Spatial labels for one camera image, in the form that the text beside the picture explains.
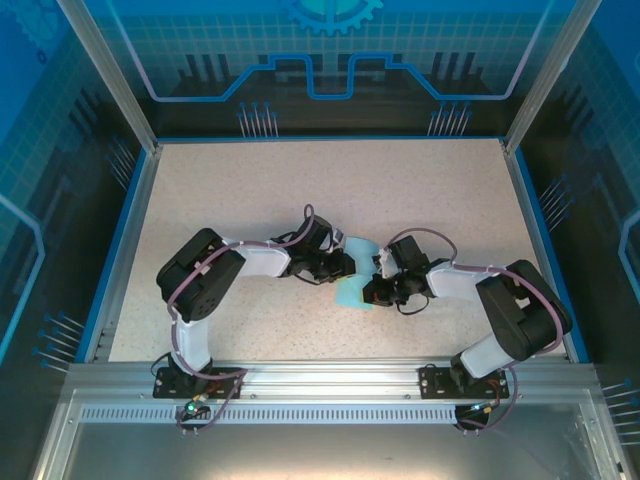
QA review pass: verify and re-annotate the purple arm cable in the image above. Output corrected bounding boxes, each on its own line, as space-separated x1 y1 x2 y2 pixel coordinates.
392 227 573 434
167 203 317 436

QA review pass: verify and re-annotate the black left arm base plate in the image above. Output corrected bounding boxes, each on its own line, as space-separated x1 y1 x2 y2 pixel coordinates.
152 366 247 401

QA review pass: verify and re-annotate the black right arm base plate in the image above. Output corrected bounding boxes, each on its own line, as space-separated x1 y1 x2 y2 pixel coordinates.
418 364 511 401

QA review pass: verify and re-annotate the light blue cloth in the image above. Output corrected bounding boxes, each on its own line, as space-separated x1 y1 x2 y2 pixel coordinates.
333 235 382 312

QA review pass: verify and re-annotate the aluminium frame post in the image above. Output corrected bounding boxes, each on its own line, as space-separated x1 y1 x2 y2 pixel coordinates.
53 0 165 154
501 0 591 155

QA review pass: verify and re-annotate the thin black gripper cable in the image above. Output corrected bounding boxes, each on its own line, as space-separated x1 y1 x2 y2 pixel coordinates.
291 266 324 288
396 291 433 317

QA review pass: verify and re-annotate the blue side rail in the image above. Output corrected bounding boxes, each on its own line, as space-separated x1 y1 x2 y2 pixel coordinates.
502 139 592 364

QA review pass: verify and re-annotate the aluminium side rail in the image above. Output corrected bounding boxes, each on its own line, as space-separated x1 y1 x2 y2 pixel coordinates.
83 144 165 365

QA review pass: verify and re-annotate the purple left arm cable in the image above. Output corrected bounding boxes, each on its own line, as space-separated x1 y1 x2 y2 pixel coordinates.
167 203 317 436

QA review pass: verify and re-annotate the blue edge strip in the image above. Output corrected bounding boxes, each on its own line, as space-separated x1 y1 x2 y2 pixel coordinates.
154 133 507 146

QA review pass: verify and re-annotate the long aluminium mounting rail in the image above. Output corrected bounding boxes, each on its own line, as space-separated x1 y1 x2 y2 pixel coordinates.
67 357 597 401

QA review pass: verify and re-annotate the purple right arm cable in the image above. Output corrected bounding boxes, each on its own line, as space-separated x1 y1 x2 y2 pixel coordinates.
392 227 573 434

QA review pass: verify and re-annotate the sheet metal tray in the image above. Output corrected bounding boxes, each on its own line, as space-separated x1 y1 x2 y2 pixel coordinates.
29 388 640 480

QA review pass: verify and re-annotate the slotted white cable duct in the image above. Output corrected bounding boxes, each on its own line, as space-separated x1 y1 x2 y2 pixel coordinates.
78 405 604 426

